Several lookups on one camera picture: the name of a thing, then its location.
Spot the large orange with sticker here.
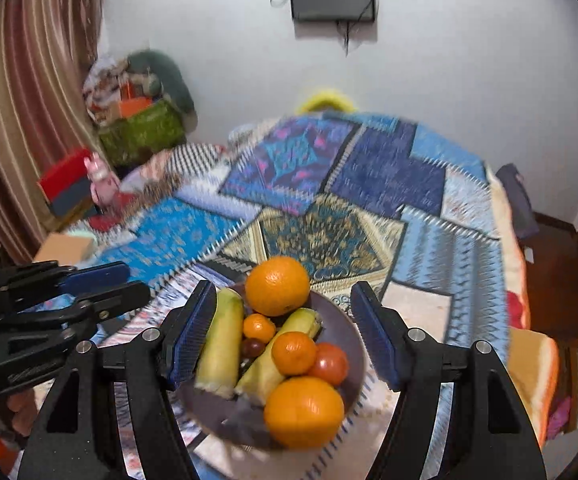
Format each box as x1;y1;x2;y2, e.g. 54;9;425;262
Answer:
263;376;346;450

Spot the dark grey garment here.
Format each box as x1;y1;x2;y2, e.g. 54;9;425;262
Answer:
495;162;540;242

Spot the pink toy rabbit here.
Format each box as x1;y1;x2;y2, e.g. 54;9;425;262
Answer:
84;155;136;212

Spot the pink cloth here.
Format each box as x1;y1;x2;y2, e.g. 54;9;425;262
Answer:
548;397;572;434

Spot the black television cable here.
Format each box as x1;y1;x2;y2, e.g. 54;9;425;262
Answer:
336;19;354;57

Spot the floral printed bag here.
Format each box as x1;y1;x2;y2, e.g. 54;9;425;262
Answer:
83;55;135;127

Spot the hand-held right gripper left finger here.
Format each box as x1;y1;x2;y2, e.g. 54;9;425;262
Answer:
16;280;218;480

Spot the purple round plate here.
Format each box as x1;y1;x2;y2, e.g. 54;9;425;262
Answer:
176;282;368;451

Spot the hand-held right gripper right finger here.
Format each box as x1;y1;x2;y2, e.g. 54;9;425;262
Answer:
350;281;550;480

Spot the black white houndstooth cloth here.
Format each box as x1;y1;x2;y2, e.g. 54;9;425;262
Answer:
166;144;227;183

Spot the person's left hand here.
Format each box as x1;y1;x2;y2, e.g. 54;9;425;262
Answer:
5;389;39;432

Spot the yellow-green banana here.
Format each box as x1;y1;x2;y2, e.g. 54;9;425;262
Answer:
194;287;245;401
234;307;322;407

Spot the red tomato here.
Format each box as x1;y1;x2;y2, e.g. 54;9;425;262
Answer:
309;342;350;387

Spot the grey plush cushion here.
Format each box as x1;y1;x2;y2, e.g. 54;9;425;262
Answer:
129;50;198;116

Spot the patchwork printed blanket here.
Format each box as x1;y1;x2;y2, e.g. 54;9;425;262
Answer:
16;110;512;480

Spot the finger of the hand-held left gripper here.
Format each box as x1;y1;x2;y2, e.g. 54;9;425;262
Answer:
0;281;151;333
0;260;131;306

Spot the red box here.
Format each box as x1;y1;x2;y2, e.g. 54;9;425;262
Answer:
36;149;95;197

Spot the small mandarin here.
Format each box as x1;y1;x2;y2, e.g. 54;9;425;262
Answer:
242;313;277;342
271;331;318;377

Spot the yellow fluffy item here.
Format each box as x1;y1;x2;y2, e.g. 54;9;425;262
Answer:
296;89;358;114

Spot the tan cardboard box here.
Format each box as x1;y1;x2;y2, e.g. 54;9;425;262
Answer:
34;232;96;264

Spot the orange fleece blanket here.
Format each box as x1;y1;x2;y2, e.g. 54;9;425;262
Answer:
486;165;562;448

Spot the striped brown curtain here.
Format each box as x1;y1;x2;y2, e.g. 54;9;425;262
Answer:
0;0;109;267

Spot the orange box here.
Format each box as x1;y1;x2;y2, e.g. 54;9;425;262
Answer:
118;96;154;119

